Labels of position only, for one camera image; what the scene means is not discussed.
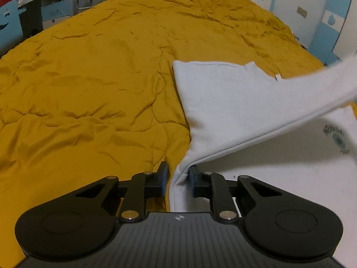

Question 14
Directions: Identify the blue drawer under desk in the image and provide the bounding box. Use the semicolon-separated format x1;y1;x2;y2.
41;0;76;23

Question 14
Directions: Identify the grey desk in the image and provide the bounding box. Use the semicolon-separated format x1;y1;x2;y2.
17;0;76;37

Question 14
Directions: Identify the mustard yellow quilt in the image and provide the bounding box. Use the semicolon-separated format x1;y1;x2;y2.
0;0;327;263

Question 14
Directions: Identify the blue chair with face cutout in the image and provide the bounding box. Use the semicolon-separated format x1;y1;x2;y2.
0;0;27;51

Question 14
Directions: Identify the white printed t-shirt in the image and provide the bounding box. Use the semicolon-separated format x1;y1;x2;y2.
167;53;357;213

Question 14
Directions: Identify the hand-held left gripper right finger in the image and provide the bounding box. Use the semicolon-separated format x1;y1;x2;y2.
189;165;283;224

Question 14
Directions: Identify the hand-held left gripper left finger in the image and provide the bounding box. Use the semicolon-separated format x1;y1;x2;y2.
75;161;169;224

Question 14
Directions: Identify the blue and white wardrobe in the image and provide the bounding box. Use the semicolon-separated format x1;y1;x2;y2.
308;0;357;65

